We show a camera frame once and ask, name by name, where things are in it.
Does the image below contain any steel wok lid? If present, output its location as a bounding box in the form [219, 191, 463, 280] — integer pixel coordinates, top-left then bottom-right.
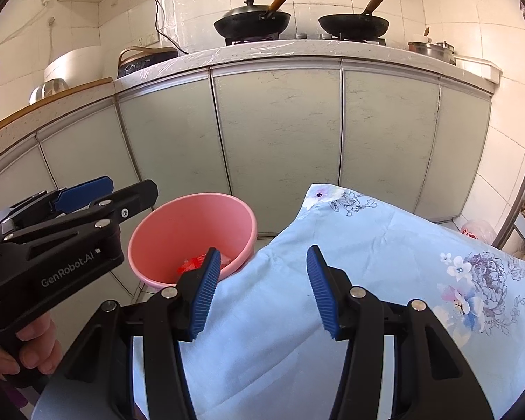
[221, 0, 272, 22]

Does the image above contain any red white wrapper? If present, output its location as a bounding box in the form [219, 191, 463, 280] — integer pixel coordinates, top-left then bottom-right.
[177, 254, 208, 275]

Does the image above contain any gas stove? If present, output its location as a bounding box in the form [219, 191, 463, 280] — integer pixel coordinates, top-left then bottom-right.
[224, 33, 388, 47]

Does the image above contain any person's left hand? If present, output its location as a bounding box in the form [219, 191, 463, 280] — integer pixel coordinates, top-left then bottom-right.
[0, 317, 63, 377]

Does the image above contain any pink plastic bucket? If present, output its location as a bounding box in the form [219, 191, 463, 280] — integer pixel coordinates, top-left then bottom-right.
[128, 192, 258, 290]

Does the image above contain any black wok with lid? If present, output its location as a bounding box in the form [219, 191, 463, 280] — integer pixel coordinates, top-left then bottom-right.
[213, 0, 300, 40]

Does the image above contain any white red plastic bag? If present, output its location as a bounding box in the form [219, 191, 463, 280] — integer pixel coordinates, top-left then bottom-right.
[459, 219, 497, 243]

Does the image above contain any steel bowl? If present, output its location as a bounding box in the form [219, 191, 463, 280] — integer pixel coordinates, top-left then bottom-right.
[30, 78, 68, 105]

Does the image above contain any grey kitchen cabinet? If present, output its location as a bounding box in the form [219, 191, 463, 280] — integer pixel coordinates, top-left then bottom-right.
[0, 39, 495, 298]

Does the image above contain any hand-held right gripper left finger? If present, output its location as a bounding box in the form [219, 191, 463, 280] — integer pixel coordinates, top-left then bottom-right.
[62, 247, 223, 420]

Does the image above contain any steel basin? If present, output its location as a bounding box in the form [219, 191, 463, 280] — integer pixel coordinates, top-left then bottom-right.
[408, 41, 442, 58]

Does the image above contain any light blue floral cloth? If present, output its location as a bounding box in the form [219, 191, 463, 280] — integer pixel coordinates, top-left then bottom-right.
[131, 183, 525, 420]

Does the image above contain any dark rice cooker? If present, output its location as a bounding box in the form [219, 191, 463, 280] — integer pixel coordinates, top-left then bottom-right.
[116, 47, 179, 79]

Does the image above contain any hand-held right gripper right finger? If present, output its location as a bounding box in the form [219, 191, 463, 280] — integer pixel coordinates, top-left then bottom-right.
[306, 245, 495, 420]

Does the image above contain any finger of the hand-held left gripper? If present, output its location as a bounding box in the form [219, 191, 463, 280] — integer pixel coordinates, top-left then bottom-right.
[2, 179, 159, 246]
[0, 176, 114, 230]

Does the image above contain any white rectangular tray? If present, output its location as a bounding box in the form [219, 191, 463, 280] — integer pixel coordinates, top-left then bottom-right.
[454, 55, 503, 83]

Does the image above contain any steel lidded pot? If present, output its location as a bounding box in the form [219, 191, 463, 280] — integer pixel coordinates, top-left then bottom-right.
[435, 41, 458, 65]

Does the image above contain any white rice cooker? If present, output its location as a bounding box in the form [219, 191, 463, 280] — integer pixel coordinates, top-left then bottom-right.
[44, 46, 103, 90]

